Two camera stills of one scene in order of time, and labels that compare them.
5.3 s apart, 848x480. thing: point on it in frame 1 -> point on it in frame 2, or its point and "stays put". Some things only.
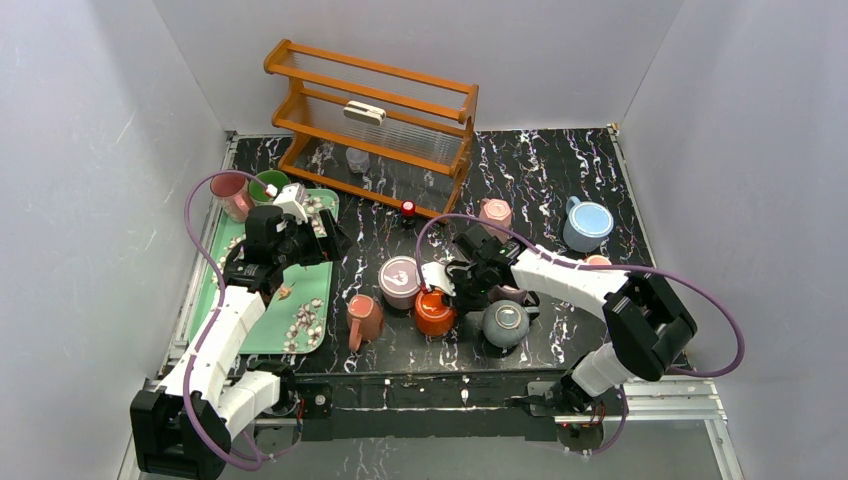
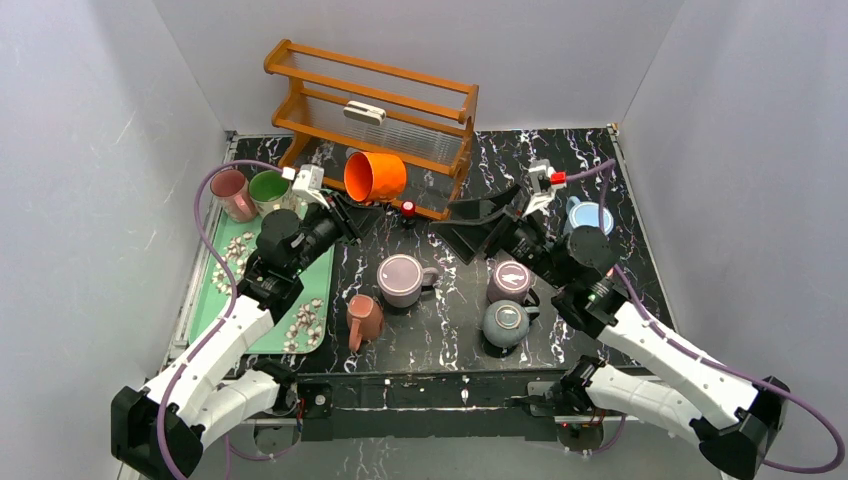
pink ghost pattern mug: [234, 195] stays put
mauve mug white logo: [399, 281] stays put
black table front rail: [467, 404] stays put
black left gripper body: [319, 237] -> [340, 216]
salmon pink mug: [364, 319] stays put
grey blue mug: [505, 323] stays put
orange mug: [433, 317] -> [373, 177]
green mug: [257, 193] stays put
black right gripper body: [460, 279] -> [498, 230]
